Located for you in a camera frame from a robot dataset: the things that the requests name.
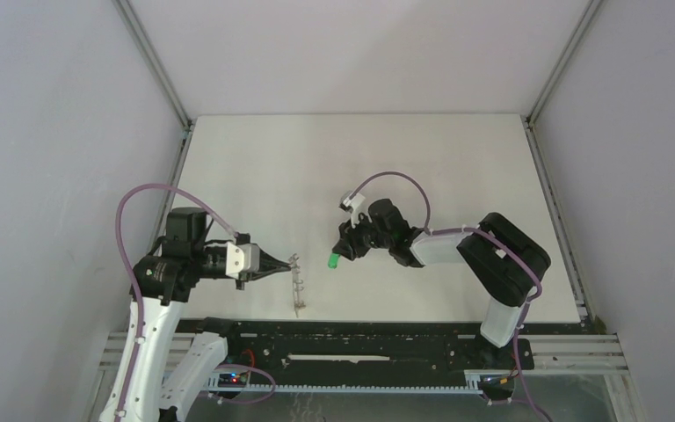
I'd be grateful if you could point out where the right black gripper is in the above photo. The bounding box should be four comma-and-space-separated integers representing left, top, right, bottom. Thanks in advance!
332, 209, 394, 261

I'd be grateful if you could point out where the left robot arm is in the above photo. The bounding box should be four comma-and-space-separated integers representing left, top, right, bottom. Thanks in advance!
99, 207, 294, 421

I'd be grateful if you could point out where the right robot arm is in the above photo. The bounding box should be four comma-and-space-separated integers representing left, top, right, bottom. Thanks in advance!
328, 199, 552, 367

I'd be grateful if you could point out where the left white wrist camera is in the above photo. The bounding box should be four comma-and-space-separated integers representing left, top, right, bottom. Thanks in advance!
224, 233, 261, 279

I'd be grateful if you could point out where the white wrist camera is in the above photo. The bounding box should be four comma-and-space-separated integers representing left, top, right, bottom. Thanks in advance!
338, 191, 366, 228
224, 233, 261, 279

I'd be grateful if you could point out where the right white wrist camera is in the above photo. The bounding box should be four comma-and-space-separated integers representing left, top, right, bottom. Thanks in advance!
338, 191, 366, 228

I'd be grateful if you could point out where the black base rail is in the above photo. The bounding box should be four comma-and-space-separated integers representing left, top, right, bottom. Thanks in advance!
178, 317, 534, 388

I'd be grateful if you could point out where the white cable duct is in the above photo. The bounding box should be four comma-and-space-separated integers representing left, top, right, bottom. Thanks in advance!
200, 373, 483, 395

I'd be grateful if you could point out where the left aluminium frame post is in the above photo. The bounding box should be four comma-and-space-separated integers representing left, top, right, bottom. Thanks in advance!
112, 0, 194, 130

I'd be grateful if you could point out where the aluminium frame post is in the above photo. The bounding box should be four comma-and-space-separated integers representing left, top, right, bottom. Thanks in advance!
523, 0, 604, 125
112, 0, 194, 130

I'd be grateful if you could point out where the right aluminium frame post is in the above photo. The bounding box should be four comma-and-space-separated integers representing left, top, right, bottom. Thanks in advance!
523, 0, 604, 125

